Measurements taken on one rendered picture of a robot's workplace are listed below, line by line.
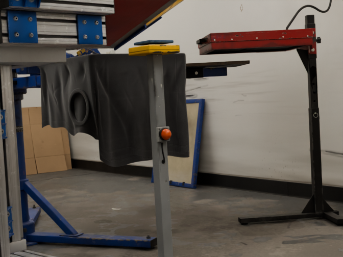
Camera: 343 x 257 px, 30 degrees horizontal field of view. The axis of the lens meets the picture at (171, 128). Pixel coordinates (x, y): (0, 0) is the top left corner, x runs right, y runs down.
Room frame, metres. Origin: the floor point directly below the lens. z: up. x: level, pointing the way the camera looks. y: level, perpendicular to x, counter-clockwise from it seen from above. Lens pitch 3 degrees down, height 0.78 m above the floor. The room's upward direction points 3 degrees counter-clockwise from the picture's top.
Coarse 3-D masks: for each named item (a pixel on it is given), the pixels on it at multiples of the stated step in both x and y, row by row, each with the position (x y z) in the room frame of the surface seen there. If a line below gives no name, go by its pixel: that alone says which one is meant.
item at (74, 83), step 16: (48, 64) 2.65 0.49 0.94; (64, 64) 2.54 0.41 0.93; (80, 64) 2.43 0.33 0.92; (48, 80) 2.66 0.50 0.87; (64, 80) 2.56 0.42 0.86; (80, 80) 2.44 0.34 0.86; (48, 96) 2.70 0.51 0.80; (64, 96) 2.57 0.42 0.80; (80, 96) 2.46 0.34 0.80; (48, 112) 2.72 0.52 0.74; (64, 112) 2.60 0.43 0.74; (80, 112) 2.46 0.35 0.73; (80, 128) 2.46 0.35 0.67; (96, 128) 2.41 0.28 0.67
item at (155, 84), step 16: (144, 48) 2.14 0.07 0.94; (160, 48) 2.15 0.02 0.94; (176, 48) 2.19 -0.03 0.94; (160, 64) 2.20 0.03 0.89; (160, 80) 2.20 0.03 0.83; (160, 96) 2.20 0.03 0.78; (160, 112) 2.19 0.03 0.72; (160, 128) 2.18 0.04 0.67; (160, 144) 2.19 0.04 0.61; (160, 160) 2.19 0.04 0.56; (160, 176) 2.19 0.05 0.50; (160, 192) 2.19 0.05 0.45; (160, 208) 2.19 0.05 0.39; (160, 224) 2.19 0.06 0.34; (160, 240) 2.20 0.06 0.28; (160, 256) 2.20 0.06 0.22
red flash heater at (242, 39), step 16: (240, 32) 3.50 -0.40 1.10; (256, 32) 3.51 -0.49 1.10; (272, 32) 3.52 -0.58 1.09; (288, 32) 3.53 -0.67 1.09; (304, 32) 3.54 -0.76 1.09; (208, 48) 3.59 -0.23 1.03; (224, 48) 3.49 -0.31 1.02; (240, 48) 3.76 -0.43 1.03; (256, 48) 3.83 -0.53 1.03; (272, 48) 3.92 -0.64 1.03; (288, 48) 3.91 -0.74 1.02; (304, 48) 3.79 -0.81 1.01
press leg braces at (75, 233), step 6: (24, 186) 3.54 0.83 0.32; (30, 186) 3.55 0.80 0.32; (30, 192) 3.53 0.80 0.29; (36, 192) 3.53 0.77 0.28; (36, 198) 3.52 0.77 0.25; (42, 198) 3.52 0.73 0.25; (42, 204) 3.50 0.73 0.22; (48, 204) 3.51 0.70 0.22; (48, 210) 3.49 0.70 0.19; (54, 210) 3.49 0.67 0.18; (54, 216) 3.47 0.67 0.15; (60, 216) 3.48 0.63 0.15; (60, 222) 3.46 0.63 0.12; (66, 222) 3.47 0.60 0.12; (66, 228) 3.44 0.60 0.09; (72, 228) 3.45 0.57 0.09; (66, 234) 3.44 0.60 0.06; (72, 234) 3.42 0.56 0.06; (78, 234) 3.43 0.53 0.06
